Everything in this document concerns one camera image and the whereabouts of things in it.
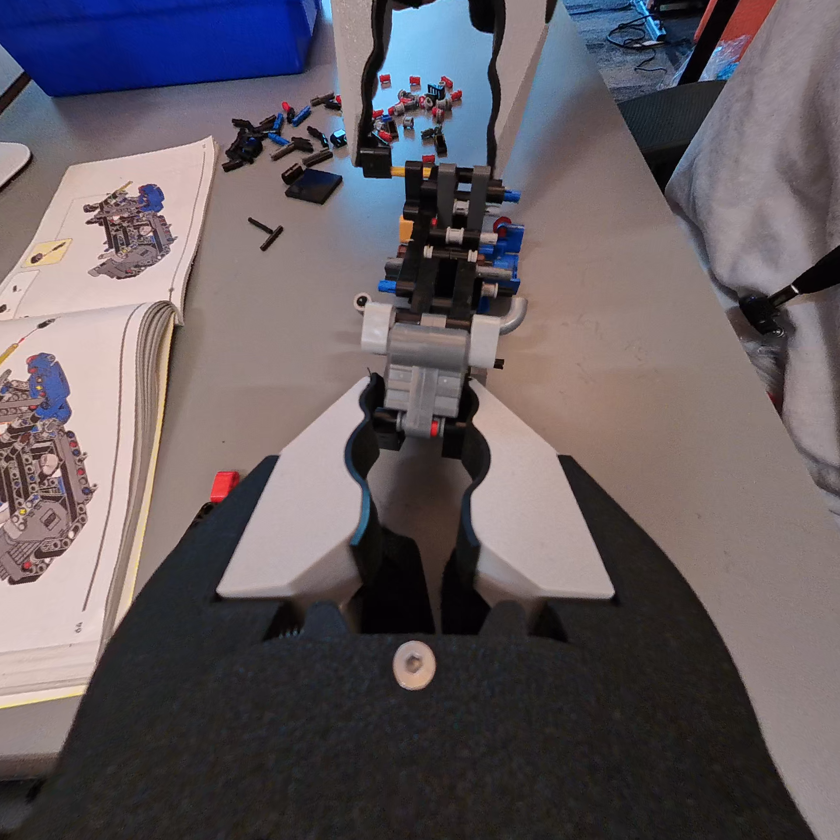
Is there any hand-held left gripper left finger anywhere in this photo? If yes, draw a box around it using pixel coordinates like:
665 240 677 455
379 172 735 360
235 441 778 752
215 375 385 624

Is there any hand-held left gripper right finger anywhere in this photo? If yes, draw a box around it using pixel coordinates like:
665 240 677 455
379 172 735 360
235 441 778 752
459 384 618 624

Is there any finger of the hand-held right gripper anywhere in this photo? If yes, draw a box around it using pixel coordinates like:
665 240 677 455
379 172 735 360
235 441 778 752
331 0 395 170
486 0 559 181

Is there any pile of small lego pins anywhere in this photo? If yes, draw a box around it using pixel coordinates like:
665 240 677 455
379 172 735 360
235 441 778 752
222 72 464 175

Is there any lego vehicle chassis model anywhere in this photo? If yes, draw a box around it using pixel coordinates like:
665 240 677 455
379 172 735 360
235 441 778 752
353 157 530 462

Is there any lego instruction booklet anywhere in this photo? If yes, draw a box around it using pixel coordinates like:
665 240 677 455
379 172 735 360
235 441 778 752
0 136 218 711

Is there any black square lego panel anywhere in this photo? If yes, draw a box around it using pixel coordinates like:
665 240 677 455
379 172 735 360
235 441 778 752
285 168 344 206

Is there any blue plastic bin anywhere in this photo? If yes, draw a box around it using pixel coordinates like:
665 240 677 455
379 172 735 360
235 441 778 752
0 0 323 98

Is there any orange panel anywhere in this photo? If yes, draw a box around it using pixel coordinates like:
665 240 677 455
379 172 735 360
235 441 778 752
694 0 777 48

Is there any white document stand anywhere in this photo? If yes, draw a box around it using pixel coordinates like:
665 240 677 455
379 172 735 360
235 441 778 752
0 142 33 192

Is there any black chest harness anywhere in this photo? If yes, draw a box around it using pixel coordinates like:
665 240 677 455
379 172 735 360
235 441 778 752
738 245 840 337

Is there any black floor cable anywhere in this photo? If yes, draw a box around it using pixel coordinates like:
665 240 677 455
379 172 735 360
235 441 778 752
605 0 698 70

